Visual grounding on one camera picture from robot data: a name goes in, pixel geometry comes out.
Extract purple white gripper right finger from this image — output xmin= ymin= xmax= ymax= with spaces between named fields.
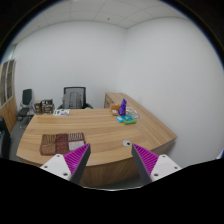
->
xmin=132 ymin=144 xmax=181 ymax=185

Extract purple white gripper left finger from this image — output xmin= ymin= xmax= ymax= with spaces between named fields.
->
xmin=41 ymin=144 xmax=91 ymax=185

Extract brown patchwork towel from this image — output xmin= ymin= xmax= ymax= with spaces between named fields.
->
xmin=40 ymin=132 xmax=85 ymax=156

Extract wooden L-shaped desk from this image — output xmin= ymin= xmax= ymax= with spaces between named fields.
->
xmin=17 ymin=93 xmax=176 ymax=187

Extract green flat box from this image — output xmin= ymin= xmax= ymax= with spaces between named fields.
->
xmin=122 ymin=115 xmax=136 ymax=125

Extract blue small box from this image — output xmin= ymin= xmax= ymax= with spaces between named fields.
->
xmin=116 ymin=117 xmax=123 ymax=123

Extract green white booklet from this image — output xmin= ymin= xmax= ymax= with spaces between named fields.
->
xmin=53 ymin=109 xmax=70 ymax=116

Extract clear plastic container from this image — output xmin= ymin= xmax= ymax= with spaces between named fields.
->
xmin=126 ymin=107 xmax=140 ymax=119

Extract purple standing box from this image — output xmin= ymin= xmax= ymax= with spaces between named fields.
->
xmin=118 ymin=98 xmax=127 ymax=116

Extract brown stacked boxes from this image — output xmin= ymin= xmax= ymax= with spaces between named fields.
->
xmin=34 ymin=99 xmax=54 ymax=114

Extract grey mesh office chair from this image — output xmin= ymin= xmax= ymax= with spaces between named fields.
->
xmin=59 ymin=87 xmax=93 ymax=109

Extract orange small box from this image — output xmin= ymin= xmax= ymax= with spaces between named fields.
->
xmin=110 ymin=105 xmax=120 ymax=111

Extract black chair at left edge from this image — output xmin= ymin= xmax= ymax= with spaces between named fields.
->
xmin=0 ymin=116 xmax=11 ymax=159

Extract black side chair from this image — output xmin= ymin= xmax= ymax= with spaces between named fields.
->
xmin=17 ymin=89 xmax=33 ymax=119

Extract wooden glass-door cabinet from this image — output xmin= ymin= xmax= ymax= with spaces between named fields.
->
xmin=0 ymin=59 xmax=17 ymax=131

